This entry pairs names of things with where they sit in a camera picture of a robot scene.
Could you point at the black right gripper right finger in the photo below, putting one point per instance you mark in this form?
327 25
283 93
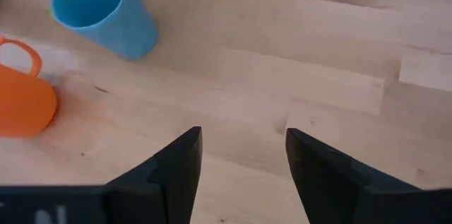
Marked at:
325 178

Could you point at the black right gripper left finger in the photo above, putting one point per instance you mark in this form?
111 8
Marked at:
173 181

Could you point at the orange plastic cup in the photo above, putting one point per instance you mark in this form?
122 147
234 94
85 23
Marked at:
24 104

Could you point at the light blue plastic cup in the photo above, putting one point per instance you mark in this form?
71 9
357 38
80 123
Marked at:
106 8

